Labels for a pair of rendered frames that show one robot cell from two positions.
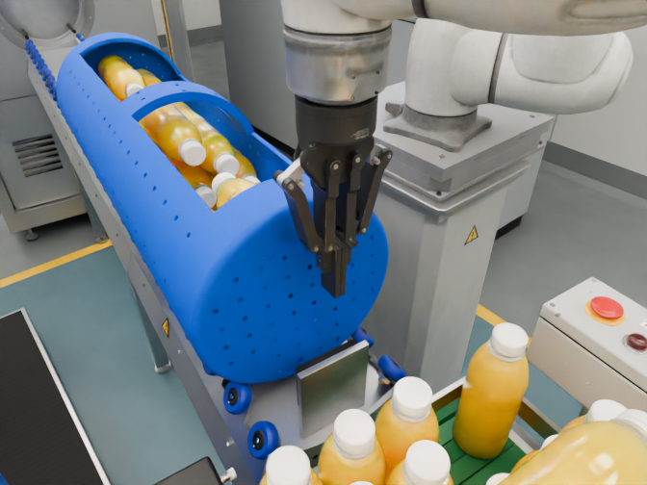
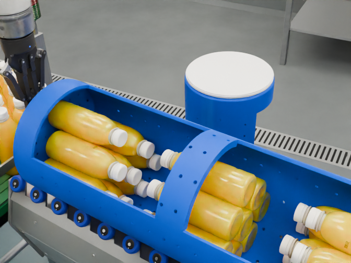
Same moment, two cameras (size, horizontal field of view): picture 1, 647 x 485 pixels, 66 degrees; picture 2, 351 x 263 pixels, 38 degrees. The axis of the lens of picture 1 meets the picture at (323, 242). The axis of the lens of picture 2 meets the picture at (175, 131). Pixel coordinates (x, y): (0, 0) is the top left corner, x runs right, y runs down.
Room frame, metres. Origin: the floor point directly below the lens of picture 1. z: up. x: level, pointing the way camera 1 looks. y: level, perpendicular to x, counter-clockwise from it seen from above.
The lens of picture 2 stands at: (1.52, -0.09, 1.85)
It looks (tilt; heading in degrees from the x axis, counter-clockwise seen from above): 37 degrees down; 157
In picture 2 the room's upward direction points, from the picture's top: 2 degrees counter-clockwise
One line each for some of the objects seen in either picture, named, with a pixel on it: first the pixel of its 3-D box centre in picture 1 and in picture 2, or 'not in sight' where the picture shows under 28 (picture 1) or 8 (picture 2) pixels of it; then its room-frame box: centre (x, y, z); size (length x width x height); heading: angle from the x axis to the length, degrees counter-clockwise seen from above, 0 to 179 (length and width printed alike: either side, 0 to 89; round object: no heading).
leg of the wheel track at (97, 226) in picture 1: (85, 188); not in sight; (2.08, 1.14, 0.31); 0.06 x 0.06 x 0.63; 33
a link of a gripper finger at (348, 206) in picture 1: (345, 195); (22, 78); (0.45, -0.02, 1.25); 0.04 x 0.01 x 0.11; 33
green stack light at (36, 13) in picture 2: not in sight; (30, 10); (-0.11, 0.09, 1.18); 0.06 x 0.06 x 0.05
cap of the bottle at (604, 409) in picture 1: (609, 421); not in sight; (0.29, -0.28, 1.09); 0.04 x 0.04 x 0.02
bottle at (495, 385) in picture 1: (491, 394); not in sight; (0.39, -0.21, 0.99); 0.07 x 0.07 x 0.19
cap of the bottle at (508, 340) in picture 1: (508, 340); not in sight; (0.39, -0.21, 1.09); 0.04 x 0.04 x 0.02
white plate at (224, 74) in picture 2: not in sight; (229, 73); (0.31, 0.61, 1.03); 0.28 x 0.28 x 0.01
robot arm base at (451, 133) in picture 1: (430, 113); not in sight; (1.05, -0.24, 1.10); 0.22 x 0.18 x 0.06; 51
